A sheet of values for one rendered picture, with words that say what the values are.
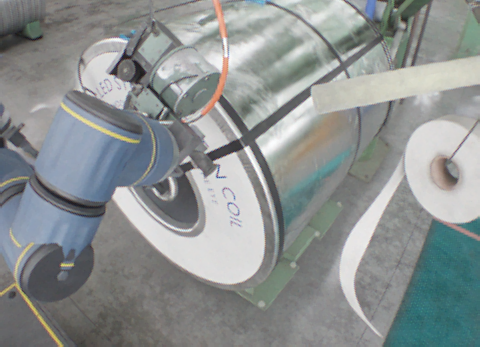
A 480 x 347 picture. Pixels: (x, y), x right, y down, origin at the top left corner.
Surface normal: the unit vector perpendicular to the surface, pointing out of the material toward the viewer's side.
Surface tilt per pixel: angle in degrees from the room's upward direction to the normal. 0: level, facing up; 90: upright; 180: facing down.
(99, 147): 73
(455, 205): 90
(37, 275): 85
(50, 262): 84
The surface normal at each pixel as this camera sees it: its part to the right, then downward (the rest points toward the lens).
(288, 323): 0.03, -0.76
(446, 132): -0.88, 0.29
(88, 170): 0.47, 0.34
